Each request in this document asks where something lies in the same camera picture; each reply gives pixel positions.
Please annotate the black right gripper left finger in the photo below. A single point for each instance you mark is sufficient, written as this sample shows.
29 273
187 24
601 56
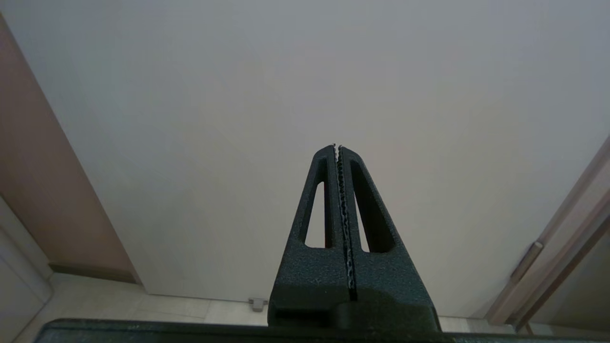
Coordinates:
310 271

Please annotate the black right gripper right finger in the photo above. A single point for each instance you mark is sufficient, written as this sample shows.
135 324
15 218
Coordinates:
386 271

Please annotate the small grey floor door stop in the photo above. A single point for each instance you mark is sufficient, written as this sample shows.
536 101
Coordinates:
258 304

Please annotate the white door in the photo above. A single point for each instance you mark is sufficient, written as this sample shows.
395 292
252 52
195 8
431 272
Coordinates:
286 95

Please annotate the beige cabinet panel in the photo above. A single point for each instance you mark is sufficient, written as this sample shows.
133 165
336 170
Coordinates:
19 276

